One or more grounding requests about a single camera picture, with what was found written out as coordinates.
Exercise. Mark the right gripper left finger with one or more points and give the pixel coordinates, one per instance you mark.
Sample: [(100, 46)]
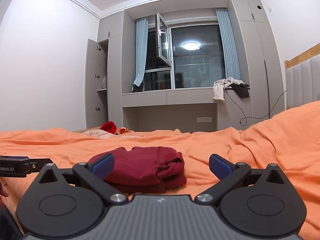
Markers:
[(92, 175)]

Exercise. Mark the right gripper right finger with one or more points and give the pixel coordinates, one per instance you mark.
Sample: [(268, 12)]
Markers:
[(231, 177)]

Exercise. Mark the dark red long-sleeve shirt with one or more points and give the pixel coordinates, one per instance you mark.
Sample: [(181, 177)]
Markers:
[(146, 170)]

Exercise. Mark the person's left hand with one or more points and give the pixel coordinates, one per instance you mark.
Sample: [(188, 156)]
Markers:
[(3, 194)]

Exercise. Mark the bright red cloth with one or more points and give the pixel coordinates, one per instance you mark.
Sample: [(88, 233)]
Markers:
[(109, 127)]

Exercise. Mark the small orange cloth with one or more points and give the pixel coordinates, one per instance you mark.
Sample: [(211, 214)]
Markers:
[(121, 130)]

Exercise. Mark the orange bed sheet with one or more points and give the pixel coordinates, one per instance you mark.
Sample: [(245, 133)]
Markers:
[(289, 139)]

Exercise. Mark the grey built-in wardrobe unit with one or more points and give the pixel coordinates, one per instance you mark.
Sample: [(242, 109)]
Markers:
[(178, 108)]

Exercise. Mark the black garment on ledge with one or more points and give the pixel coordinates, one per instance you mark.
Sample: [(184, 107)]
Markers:
[(242, 90)]

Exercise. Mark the white garment on ledge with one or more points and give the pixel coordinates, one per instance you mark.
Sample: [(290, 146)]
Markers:
[(220, 85)]

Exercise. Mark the right light blue curtain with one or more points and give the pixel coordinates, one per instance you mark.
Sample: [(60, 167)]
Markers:
[(232, 66)]

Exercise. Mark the light blue curtain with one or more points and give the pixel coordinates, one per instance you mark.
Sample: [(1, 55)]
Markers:
[(142, 29), (232, 66)]

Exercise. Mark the open grey wardrobe door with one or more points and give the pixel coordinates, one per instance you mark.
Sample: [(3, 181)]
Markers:
[(95, 85)]

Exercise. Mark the grey padded headboard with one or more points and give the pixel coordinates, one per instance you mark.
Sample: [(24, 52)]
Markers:
[(302, 78)]

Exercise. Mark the window with open sash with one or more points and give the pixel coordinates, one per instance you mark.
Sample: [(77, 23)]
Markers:
[(183, 55)]

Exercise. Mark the left light blue curtain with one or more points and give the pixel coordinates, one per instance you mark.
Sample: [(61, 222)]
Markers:
[(142, 29)]

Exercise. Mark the white wall socket plate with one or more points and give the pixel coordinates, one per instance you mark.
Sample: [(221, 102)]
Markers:
[(207, 119)]

